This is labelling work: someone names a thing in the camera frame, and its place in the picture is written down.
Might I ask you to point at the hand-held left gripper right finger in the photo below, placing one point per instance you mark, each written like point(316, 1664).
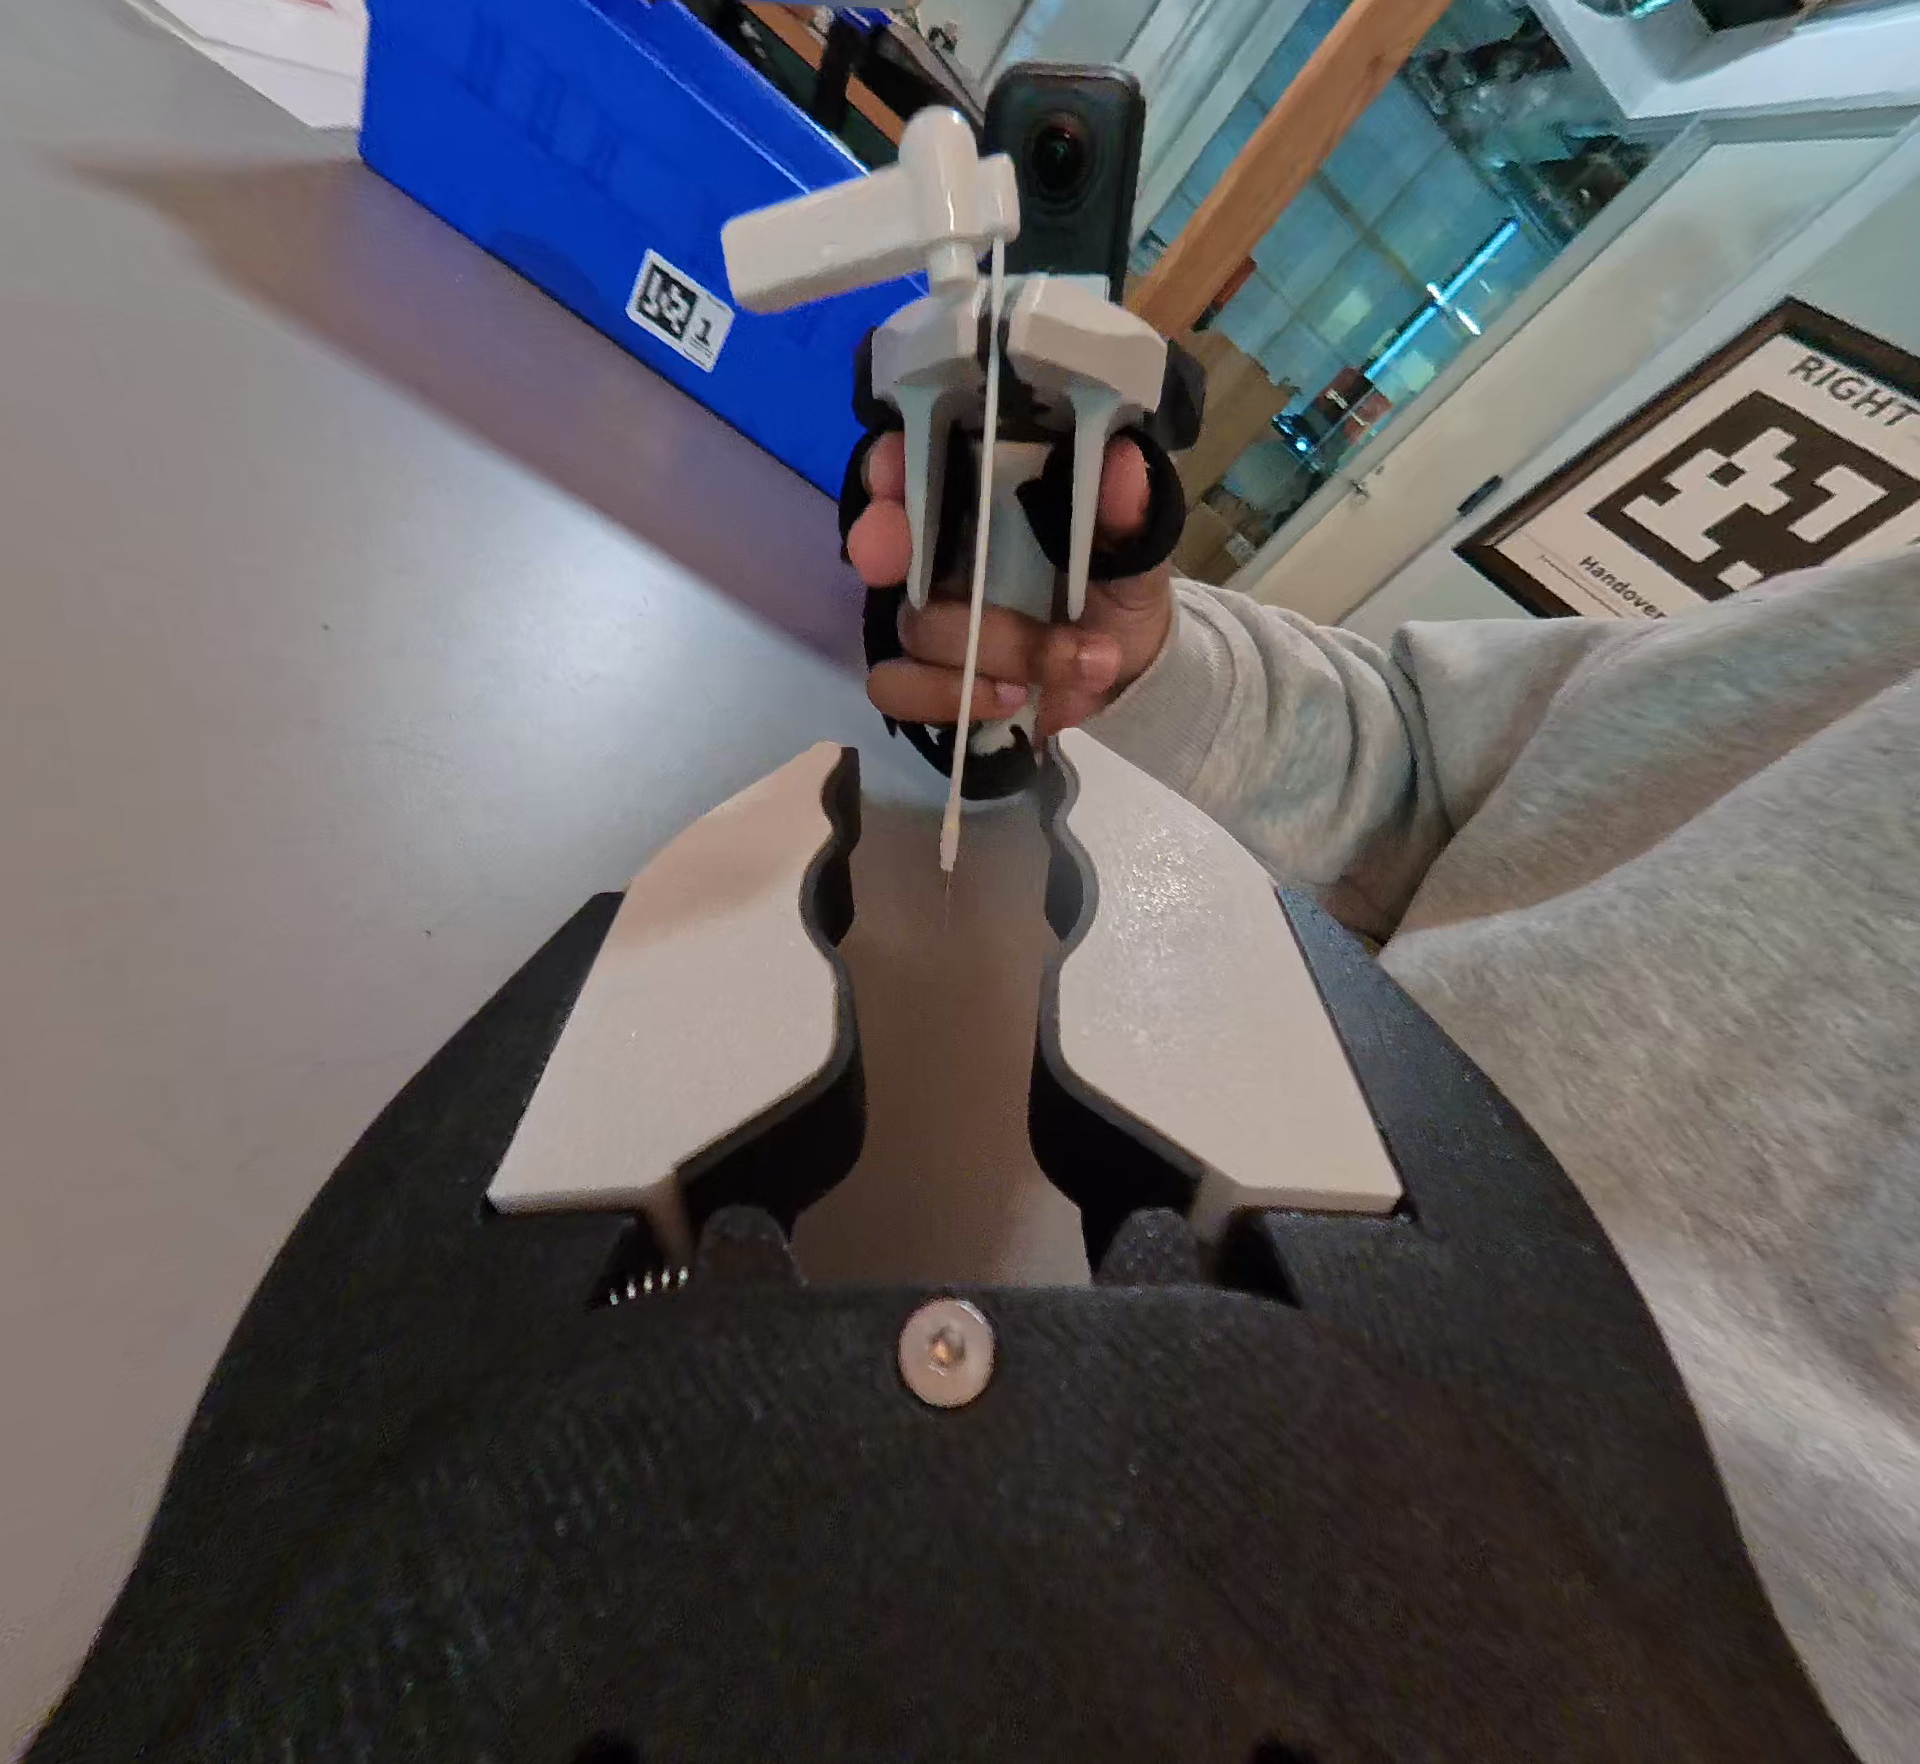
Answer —
point(1215, 1028)

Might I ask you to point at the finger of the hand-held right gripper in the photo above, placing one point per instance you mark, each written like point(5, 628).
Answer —
point(930, 349)
point(1095, 340)

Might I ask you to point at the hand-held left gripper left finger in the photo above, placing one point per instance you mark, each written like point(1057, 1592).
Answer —
point(690, 1028)

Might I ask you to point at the white thin-rod plastic tool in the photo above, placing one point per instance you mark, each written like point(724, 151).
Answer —
point(840, 240)

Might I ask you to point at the blue plastic storage bin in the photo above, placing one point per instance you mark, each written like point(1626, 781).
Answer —
point(525, 146)

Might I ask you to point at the person's right forearm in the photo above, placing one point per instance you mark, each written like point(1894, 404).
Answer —
point(1318, 761)

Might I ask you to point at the person's right hand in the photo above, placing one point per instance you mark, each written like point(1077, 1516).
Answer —
point(1051, 661)

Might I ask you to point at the brown cardboard box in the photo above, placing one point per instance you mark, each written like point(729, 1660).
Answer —
point(1236, 503)

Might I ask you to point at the wooden support beam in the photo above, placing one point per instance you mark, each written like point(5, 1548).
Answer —
point(1349, 68)

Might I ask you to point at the framed black-white marker poster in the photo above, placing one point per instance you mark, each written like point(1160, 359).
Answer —
point(1753, 490)

